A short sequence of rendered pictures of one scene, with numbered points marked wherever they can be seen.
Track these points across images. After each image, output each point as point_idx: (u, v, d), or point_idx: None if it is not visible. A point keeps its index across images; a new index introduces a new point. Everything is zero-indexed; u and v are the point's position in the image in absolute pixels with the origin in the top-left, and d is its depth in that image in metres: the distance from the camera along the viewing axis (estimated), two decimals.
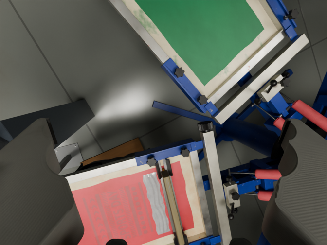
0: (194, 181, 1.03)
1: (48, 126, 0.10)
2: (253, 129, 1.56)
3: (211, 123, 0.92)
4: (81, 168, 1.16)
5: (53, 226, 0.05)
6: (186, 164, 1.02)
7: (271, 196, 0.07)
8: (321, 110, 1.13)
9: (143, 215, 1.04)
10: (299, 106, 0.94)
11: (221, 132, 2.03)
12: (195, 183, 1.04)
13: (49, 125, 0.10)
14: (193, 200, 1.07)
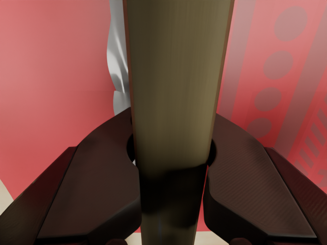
0: None
1: None
2: None
3: None
4: None
5: (117, 210, 0.06)
6: None
7: (205, 187, 0.07)
8: None
9: (267, 42, 0.15)
10: None
11: None
12: None
13: None
14: None
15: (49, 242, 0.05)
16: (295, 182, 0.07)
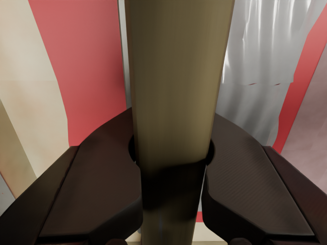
0: (15, 162, 0.19)
1: None
2: None
3: None
4: None
5: (118, 210, 0.06)
6: None
7: (203, 186, 0.07)
8: None
9: None
10: None
11: None
12: (9, 149, 0.19)
13: None
14: (4, 28, 0.15)
15: (51, 241, 0.05)
16: (292, 180, 0.07)
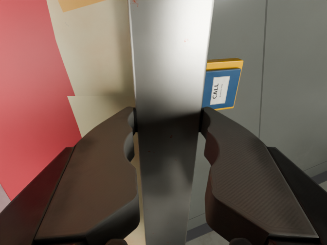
0: None
1: (133, 114, 0.11)
2: None
3: None
4: None
5: (115, 210, 0.06)
6: None
7: (207, 186, 0.07)
8: None
9: None
10: None
11: None
12: None
13: (135, 114, 0.11)
14: None
15: (47, 243, 0.05)
16: (297, 182, 0.07)
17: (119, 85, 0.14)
